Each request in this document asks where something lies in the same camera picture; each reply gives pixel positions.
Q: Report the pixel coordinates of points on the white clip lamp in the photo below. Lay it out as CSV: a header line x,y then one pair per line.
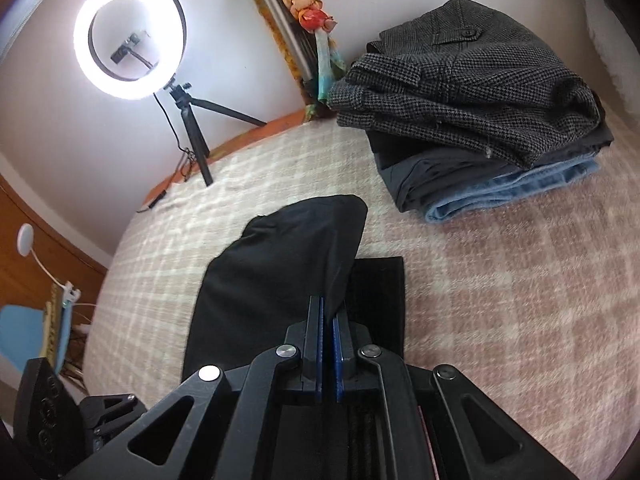
x,y
25,240

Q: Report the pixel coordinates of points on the leopard print cloth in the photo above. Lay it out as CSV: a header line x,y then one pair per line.
x,y
49,320

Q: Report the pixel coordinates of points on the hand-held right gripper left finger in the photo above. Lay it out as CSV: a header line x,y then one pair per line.
x,y
320,345

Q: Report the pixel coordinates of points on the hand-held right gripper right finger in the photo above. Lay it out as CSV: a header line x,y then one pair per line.
x,y
340,355

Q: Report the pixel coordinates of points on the wooden door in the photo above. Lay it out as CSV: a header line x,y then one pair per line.
x,y
15,280

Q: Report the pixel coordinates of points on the folded metal stand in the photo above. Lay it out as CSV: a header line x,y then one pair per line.
x,y
280,10

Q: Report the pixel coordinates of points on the blue chair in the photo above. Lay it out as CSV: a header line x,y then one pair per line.
x,y
20,335

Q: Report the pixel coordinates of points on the blue folded jeans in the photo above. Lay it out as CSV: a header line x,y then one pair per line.
x,y
500,190

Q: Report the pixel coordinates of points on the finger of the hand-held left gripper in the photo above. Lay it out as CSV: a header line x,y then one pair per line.
x,y
112,412

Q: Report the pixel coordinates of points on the grey houndstooth folded pants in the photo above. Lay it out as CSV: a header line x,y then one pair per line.
x,y
475,85

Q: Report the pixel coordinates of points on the black pants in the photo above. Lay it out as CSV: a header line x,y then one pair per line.
x,y
280,260

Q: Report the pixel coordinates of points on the black tripod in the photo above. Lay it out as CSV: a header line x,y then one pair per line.
x,y
192,130

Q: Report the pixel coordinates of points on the black gooseneck phone holder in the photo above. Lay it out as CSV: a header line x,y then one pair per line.
x,y
122,52

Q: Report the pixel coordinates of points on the dark grey folded pants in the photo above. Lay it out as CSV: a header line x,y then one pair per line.
x,y
400,175

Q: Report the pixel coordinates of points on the colourful braided cloth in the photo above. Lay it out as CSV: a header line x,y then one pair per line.
x,y
310,15

